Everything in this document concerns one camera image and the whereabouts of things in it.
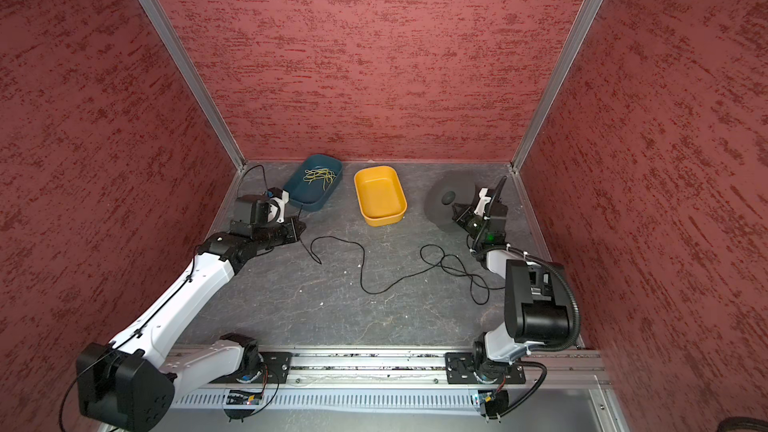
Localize grey cable spool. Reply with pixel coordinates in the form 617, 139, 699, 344
424, 170, 481, 231

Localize black cable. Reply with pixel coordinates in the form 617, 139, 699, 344
298, 209, 506, 307

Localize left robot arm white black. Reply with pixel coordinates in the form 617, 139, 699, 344
72, 216, 306, 431

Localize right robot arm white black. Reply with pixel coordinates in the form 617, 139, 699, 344
452, 177, 581, 384

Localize teal plastic bin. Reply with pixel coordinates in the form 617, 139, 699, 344
283, 154, 343, 212

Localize yellow plastic bin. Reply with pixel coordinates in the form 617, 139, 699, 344
354, 165, 408, 227

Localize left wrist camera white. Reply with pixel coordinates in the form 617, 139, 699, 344
267, 187, 290, 224

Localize yellow thin cable bundle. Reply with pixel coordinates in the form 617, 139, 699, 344
302, 167, 338, 190

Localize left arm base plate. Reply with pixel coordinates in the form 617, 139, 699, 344
212, 351, 293, 385

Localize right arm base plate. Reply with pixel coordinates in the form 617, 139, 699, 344
444, 352, 526, 386

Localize aluminium front rail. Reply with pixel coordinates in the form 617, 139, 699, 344
125, 346, 610, 389

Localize white vented cable duct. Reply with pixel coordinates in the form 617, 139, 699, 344
171, 387, 480, 415

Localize right aluminium corner post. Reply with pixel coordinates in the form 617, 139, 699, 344
510, 0, 604, 175

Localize aluminium corner post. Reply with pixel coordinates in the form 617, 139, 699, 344
138, 0, 247, 170
510, 0, 604, 175

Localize left aluminium corner post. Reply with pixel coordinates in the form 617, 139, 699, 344
138, 0, 247, 170

